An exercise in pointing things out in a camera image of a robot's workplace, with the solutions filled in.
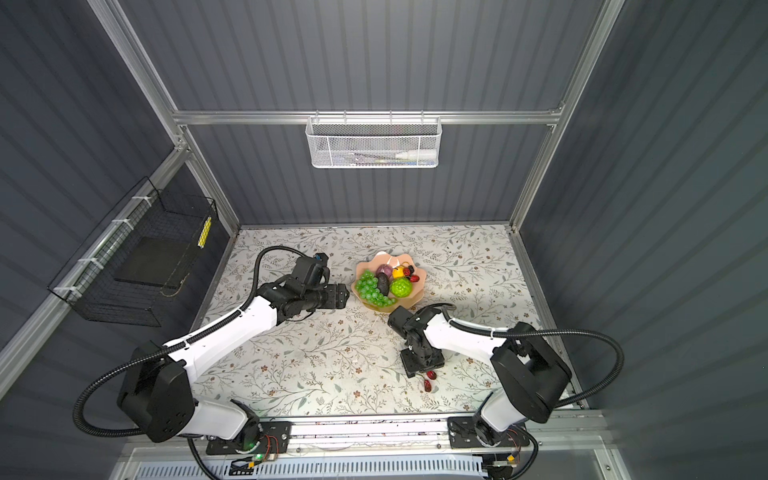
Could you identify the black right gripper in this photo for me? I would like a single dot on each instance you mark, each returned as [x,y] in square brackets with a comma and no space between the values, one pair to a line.
[409,366]

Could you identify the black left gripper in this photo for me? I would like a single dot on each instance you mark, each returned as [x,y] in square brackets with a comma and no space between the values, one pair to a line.
[336,295]

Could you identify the green fake grape bunch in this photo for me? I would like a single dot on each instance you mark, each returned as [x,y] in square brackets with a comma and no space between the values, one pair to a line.
[366,287]

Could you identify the dark fake avocado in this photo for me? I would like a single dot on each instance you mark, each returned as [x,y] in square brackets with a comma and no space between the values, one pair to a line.
[383,283]

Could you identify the green bumpy fake fruit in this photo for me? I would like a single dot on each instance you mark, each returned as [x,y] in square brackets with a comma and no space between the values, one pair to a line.
[401,287]

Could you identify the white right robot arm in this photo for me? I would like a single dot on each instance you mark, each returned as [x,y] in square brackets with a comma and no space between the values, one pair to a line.
[531,374]

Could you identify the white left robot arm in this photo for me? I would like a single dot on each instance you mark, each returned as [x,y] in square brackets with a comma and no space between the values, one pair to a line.
[157,395]

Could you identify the pink scalloped fruit bowl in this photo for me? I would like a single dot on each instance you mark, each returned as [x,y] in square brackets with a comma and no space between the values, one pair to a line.
[394,261]

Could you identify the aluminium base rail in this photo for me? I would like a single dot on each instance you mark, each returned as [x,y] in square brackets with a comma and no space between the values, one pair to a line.
[402,434]

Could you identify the white wire mesh basket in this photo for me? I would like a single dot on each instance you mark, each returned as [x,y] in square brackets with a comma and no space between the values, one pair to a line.
[392,144]

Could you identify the black wire basket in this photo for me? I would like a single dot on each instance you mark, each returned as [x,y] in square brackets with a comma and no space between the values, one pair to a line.
[140,263]

